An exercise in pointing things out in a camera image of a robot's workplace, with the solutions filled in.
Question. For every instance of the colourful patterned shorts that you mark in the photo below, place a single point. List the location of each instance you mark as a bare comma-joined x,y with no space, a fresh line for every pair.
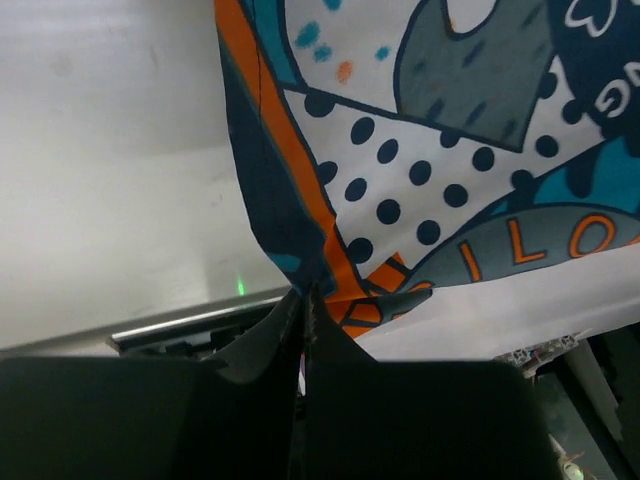
388,148

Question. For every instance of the aluminium table edge rail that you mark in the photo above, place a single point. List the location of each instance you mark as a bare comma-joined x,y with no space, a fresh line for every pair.
194,332

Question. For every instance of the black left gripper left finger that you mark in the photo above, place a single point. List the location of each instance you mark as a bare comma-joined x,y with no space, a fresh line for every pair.
229,416

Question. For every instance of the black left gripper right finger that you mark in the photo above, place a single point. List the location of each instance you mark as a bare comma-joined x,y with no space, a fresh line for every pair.
370,419

